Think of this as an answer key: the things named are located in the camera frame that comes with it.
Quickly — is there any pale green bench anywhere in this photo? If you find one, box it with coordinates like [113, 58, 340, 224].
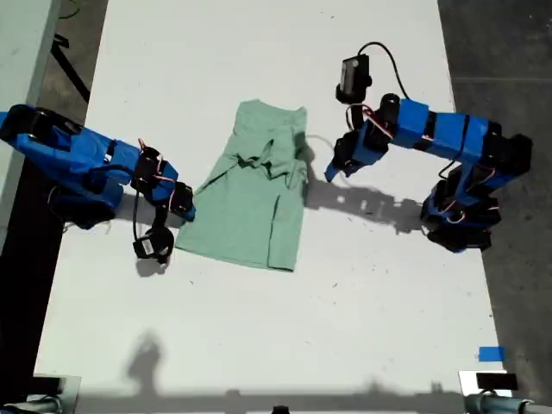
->
[0, 0, 62, 255]

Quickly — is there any pale green T-shirt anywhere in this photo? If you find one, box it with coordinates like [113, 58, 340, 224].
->
[174, 98, 311, 273]

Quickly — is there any blue tape strip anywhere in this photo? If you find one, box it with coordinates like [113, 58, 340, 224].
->
[478, 345, 505, 363]

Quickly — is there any thin white cable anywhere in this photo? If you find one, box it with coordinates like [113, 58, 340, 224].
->
[304, 134, 357, 187]

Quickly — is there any small black box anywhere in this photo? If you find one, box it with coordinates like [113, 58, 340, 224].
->
[475, 373, 518, 392]
[26, 375, 62, 394]

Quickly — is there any black mat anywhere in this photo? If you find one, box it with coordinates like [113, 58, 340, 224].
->
[0, 146, 85, 392]

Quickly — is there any black stand leg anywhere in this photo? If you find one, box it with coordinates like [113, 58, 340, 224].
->
[49, 34, 91, 104]

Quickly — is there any black camera cable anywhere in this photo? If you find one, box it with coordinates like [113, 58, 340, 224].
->
[356, 41, 411, 101]
[131, 187, 144, 242]

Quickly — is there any black camera box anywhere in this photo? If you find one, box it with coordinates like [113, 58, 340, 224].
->
[335, 53, 373, 105]
[131, 227, 174, 265]

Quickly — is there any short black camera stalk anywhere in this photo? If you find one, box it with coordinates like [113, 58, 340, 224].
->
[346, 102, 366, 133]
[154, 203, 170, 232]

